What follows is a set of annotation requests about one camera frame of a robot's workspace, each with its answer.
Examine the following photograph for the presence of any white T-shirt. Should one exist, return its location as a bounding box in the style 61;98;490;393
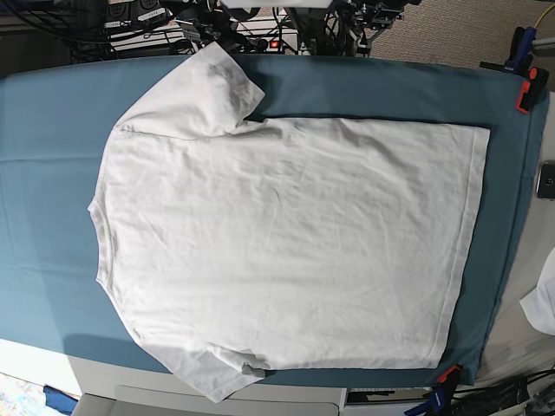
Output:
88;44;490;402

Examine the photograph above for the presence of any grey foot pedal box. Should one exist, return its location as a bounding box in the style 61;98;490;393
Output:
104;2;132;29
136;0;168;23

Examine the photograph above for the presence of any teal table cloth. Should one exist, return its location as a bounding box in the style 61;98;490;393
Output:
1;55;551;387

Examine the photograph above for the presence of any orange blue clamp bottom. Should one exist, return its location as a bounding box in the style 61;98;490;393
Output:
404;365;463;416

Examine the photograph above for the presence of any grey plastic bin bottom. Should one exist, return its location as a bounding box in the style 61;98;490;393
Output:
73;386;340;415

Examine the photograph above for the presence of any silver device right edge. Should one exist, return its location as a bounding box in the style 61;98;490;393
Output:
536;160;555;200

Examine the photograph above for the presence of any white cloth right edge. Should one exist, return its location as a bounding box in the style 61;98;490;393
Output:
519;250;555;336

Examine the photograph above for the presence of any orange black clamp top right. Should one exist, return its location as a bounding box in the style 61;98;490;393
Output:
516;68;549;114

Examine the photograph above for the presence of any blue black clamp top right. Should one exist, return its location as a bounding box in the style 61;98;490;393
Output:
479;26;537;76

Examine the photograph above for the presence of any blue cloth bottom left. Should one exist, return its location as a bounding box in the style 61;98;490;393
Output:
42;386;78;415

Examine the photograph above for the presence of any black power strip red switch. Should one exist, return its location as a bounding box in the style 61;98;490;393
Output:
215;38;298;55

